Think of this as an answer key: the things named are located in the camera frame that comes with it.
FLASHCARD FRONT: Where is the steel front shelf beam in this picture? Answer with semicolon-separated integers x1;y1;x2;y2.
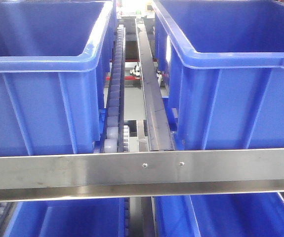
0;148;284;201

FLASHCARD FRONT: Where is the white roller track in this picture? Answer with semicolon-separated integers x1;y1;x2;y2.
100;24;126;153

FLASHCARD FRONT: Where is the blue bin upper right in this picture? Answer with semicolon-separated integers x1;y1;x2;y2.
153;0;284;150

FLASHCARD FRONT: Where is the blue bin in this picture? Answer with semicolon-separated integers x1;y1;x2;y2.
155;193;284;237
0;0;115;157
4;198;128;237
153;0;284;150

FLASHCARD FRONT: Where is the blue bin lower left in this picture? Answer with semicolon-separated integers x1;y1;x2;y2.
4;198;128;237

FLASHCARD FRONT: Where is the blue bin upper left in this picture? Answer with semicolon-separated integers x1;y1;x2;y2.
0;0;115;157

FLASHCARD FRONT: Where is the blue bin lower right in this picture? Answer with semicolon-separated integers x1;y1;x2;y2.
155;193;284;237

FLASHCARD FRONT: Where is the steel divider rail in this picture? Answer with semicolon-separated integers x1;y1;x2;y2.
135;18;175;151

